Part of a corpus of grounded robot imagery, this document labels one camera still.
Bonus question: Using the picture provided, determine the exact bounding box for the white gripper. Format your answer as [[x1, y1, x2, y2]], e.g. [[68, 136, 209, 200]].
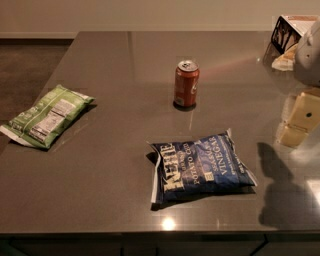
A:
[[278, 21, 320, 148]]

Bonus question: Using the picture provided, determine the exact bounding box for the red coke can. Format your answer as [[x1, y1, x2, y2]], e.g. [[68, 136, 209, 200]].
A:
[[174, 60, 200, 108]]

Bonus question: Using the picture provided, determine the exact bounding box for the blue kettle chip bag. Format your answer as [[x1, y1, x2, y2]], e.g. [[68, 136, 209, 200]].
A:
[[151, 129, 257, 205]]

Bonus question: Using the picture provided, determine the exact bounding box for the green jalapeno chip bag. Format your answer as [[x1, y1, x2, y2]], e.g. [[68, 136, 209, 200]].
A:
[[0, 85, 94, 149]]

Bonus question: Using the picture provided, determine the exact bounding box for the open snack box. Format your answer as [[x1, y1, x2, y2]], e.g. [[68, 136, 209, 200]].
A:
[[271, 15, 319, 71]]

